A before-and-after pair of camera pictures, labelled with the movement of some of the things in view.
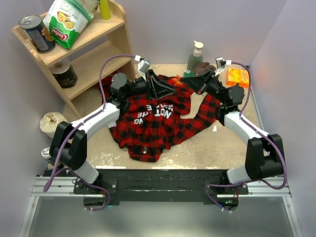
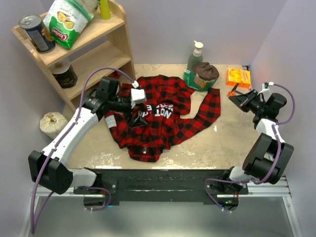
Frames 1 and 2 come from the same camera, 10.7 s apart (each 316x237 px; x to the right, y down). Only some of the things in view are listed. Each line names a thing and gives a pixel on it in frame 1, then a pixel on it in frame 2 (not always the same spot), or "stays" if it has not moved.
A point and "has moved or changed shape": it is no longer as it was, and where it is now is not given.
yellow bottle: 105,10 stays
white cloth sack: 49,121 stays
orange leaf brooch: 177,81 has moved or changed shape
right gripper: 200,83 -> 243,100
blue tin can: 38,33 stays
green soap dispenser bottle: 196,58 stays
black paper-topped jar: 64,73 stays
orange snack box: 235,76 stays
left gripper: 160,89 -> 139,120
